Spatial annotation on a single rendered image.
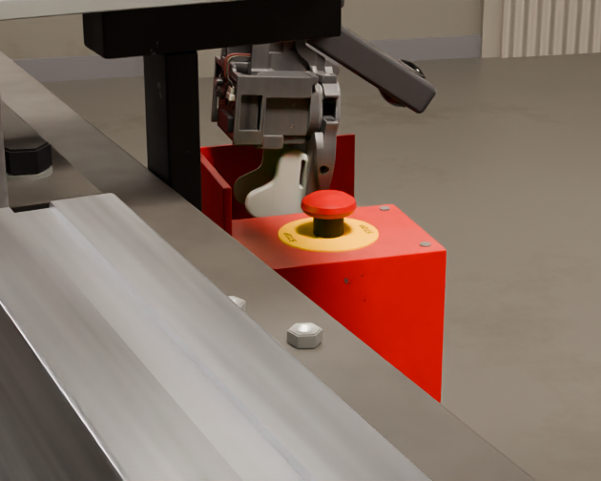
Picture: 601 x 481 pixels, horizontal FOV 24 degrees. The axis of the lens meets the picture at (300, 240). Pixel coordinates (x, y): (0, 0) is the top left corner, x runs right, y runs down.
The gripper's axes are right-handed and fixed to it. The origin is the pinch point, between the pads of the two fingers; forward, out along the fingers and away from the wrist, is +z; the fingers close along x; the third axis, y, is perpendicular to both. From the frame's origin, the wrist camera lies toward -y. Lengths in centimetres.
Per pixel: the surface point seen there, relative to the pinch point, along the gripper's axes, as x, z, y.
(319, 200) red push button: 10.7, -6.6, 2.6
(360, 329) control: 15.1, 1.5, 0.3
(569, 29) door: -356, 46, -218
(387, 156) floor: -252, 65, -109
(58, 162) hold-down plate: 27.9, -14.4, 23.4
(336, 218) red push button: 11.6, -5.6, 1.6
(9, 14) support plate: 32.3, -22.9, 26.6
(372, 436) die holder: 73, -21, 23
